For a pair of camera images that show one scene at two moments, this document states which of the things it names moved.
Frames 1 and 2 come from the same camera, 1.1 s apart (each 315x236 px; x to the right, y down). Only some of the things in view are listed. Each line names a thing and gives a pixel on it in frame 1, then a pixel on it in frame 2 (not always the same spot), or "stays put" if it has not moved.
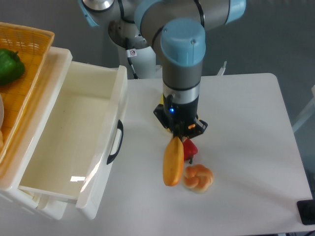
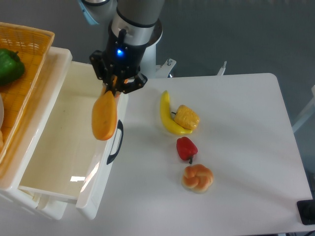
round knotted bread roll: (198, 178) stays put
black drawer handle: (111, 158) stays put
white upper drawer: (70, 159) stays put
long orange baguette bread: (173, 162) → (104, 115)
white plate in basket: (2, 111) stays put
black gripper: (180, 119) → (118, 68)
